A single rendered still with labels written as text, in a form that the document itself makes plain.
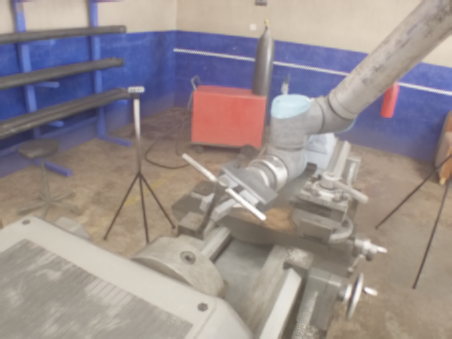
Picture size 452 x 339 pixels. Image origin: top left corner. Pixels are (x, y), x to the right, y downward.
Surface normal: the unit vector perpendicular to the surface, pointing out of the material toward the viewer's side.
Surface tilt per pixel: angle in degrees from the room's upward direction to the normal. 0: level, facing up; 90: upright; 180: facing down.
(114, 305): 0
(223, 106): 90
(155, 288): 0
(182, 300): 0
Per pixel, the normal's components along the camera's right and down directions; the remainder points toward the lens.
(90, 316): 0.07, -0.90
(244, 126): -0.09, 0.43
